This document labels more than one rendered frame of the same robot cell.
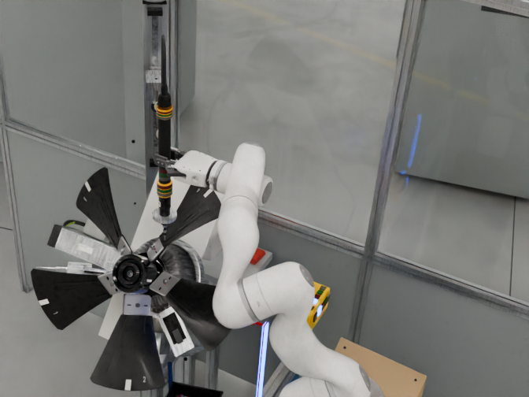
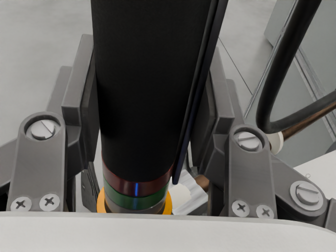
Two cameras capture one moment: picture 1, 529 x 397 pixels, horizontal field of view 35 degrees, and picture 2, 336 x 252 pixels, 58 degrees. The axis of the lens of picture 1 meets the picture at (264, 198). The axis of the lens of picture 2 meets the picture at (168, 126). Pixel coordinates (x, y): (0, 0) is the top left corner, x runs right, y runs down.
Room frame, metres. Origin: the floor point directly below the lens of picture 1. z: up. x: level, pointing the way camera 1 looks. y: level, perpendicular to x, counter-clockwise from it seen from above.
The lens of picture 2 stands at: (1.91, 0.21, 1.73)
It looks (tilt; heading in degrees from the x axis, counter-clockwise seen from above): 48 degrees down; 57
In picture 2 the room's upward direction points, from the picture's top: 10 degrees clockwise
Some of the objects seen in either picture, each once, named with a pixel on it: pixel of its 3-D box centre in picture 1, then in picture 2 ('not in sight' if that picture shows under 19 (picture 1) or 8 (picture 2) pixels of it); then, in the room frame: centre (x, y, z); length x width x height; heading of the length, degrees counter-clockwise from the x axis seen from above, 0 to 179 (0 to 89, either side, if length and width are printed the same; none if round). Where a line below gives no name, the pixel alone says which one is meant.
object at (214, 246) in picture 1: (204, 232); not in sight; (2.55, 0.22, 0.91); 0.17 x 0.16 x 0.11; 156
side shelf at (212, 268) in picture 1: (216, 257); not in sight; (2.49, 0.16, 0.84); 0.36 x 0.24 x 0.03; 66
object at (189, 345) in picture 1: (183, 330); not in sight; (1.95, 0.23, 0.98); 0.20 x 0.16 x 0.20; 156
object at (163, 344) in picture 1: (157, 343); not in sight; (1.96, 0.31, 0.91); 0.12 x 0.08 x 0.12; 156
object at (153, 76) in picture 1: (156, 84); not in sight; (2.56, 0.40, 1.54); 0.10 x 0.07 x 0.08; 11
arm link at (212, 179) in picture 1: (218, 176); not in sight; (1.88, 0.13, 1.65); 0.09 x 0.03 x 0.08; 156
